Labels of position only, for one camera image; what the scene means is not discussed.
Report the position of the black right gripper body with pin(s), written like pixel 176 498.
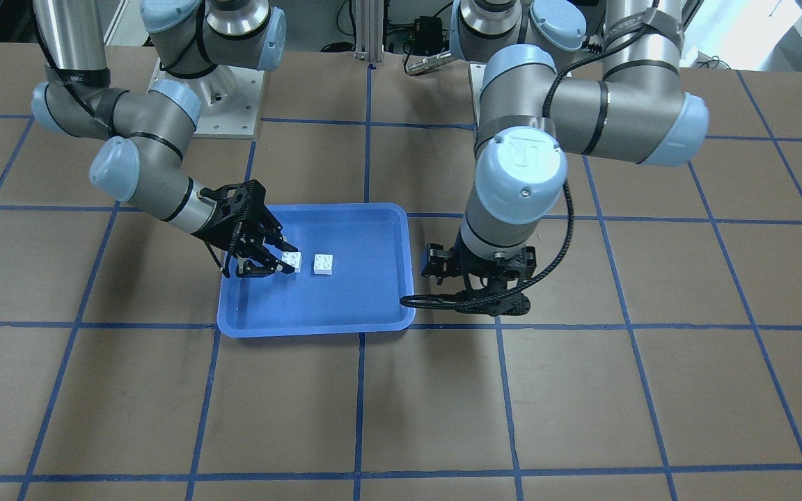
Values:
pixel 218 228

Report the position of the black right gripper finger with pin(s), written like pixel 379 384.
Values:
pixel 250 268
pixel 272 236

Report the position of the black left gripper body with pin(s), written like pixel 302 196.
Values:
pixel 437 264

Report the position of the white block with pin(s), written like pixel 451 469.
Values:
pixel 291 260
pixel 323 264

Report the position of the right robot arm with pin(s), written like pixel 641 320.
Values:
pixel 145 136

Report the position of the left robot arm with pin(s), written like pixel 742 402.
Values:
pixel 537 104

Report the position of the blue plastic tray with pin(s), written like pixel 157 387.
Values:
pixel 371 272

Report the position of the aluminium frame post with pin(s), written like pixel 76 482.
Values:
pixel 369 28

